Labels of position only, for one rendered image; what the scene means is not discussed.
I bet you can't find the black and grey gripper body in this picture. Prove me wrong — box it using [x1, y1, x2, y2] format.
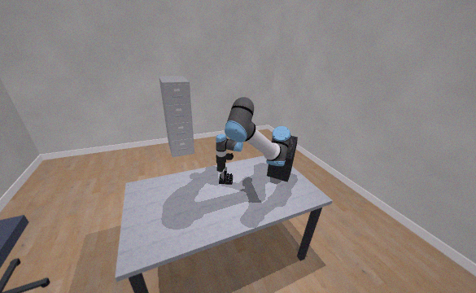
[216, 151, 234, 172]

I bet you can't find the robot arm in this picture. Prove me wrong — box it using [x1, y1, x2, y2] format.
[216, 97, 293, 166]

